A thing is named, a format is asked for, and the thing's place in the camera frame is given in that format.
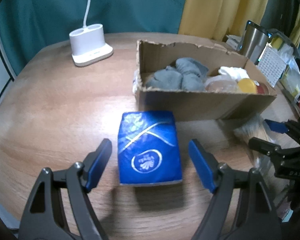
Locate bag of cotton swabs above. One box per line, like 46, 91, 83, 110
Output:
233, 114, 275, 176

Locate yellow-lidded spice jar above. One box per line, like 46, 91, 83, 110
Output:
237, 78, 257, 94

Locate white cloth bundle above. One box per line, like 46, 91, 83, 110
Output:
218, 66, 250, 82

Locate clear bag of small items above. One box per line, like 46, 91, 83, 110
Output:
205, 75, 238, 93

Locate blue tissue pack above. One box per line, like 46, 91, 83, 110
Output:
117, 111, 183, 186

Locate grey socks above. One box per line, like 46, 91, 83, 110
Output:
146, 57, 209, 92

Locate clear plastic bags pile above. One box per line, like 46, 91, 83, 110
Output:
279, 43, 300, 99

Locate red-lidded jar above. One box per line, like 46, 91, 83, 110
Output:
254, 81, 269, 95

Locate white perforated plastic basket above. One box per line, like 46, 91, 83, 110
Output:
257, 46, 287, 88

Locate yellow sponge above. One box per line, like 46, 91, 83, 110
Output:
271, 36, 285, 50

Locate stainless steel tumbler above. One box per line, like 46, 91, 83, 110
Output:
238, 20, 269, 63

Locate yellow curtain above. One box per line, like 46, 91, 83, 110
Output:
178, 0, 300, 45

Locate brown cardboard box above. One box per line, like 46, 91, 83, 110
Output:
134, 40, 277, 121

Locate white desk lamp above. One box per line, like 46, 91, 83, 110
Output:
69, 0, 114, 67

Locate teal curtain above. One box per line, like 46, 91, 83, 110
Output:
0, 0, 185, 74

